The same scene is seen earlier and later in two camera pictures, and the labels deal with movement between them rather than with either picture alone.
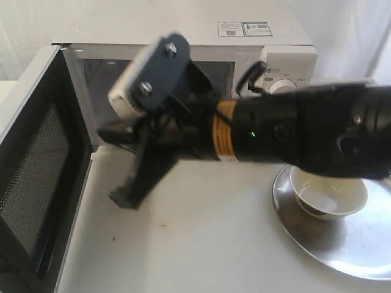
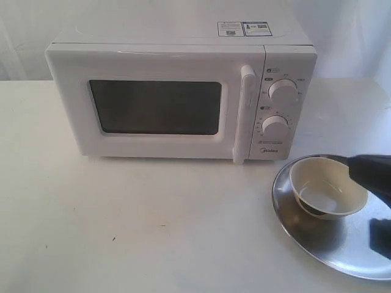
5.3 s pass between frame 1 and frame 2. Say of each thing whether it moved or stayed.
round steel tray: stayed
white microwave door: moved
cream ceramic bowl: stayed
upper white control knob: stayed
